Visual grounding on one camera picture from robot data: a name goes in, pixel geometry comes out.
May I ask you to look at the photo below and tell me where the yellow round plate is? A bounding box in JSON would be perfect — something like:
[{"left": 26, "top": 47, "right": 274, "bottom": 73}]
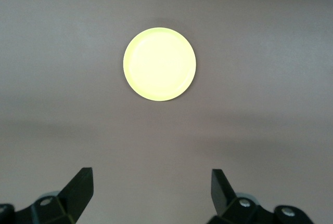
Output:
[{"left": 123, "top": 27, "right": 197, "bottom": 102}]

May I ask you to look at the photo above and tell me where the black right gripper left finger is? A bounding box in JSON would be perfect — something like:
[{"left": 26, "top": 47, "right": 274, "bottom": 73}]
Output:
[{"left": 0, "top": 166, "right": 94, "bottom": 224}]

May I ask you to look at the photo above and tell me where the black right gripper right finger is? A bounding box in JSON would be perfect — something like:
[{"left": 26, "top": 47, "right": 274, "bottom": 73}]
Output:
[{"left": 207, "top": 168, "right": 316, "bottom": 224}]

